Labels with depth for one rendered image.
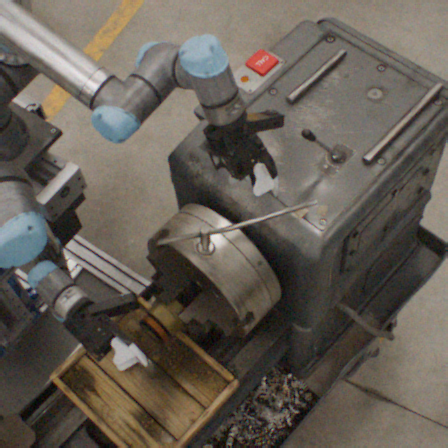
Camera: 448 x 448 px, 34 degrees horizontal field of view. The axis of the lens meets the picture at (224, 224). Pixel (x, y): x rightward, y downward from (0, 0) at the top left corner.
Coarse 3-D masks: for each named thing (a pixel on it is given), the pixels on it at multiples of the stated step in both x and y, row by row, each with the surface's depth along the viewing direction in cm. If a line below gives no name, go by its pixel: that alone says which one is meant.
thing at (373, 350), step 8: (336, 304) 194; (344, 304) 194; (352, 312) 193; (360, 320) 195; (392, 320) 245; (368, 328) 199; (376, 328) 203; (392, 328) 235; (384, 336) 206; (392, 336) 211; (376, 344) 247; (368, 352) 244; (376, 352) 271; (360, 360) 249; (352, 368) 259; (344, 376) 252
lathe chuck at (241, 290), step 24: (192, 216) 163; (192, 240) 158; (216, 240) 158; (192, 264) 156; (216, 264) 156; (240, 264) 157; (216, 288) 156; (240, 288) 157; (264, 288) 161; (240, 312) 158; (264, 312) 166; (240, 336) 169
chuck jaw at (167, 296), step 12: (156, 240) 164; (156, 252) 163; (168, 252) 163; (156, 264) 162; (168, 264) 163; (156, 276) 164; (168, 276) 163; (180, 276) 165; (156, 288) 166; (168, 288) 164; (180, 288) 165; (168, 300) 164
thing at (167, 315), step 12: (156, 300) 165; (156, 312) 163; (168, 312) 162; (180, 312) 164; (144, 324) 162; (156, 324) 162; (168, 324) 162; (180, 324) 164; (156, 336) 161; (168, 336) 164
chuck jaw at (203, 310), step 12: (204, 300) 165; (192, 312) 163; (204, 312) 163; (216, 312) 162; (228, 312) 161; (192, 324) 164; (204, 324) 161; (216, 324) 161; (228, 324) 160; (240, 324) 163
